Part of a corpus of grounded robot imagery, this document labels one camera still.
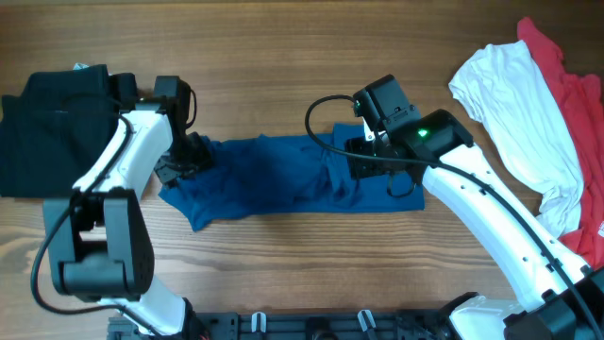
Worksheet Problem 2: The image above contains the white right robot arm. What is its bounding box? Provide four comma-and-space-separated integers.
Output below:
345, 110, 603, 339

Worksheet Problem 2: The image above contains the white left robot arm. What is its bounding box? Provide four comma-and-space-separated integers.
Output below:
30, 97, 210, 339

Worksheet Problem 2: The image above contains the blue polo shirt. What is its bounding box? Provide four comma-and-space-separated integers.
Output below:
159, 135, 425, 231

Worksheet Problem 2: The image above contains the white t-shirt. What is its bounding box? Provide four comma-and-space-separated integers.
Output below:
448, 41, 584, 238

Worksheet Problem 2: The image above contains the folded black garment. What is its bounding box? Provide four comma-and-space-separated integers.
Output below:
1, 64, 138, 198

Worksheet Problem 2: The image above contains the red t-shirt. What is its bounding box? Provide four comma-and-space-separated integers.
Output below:
517, 17, 603, 269

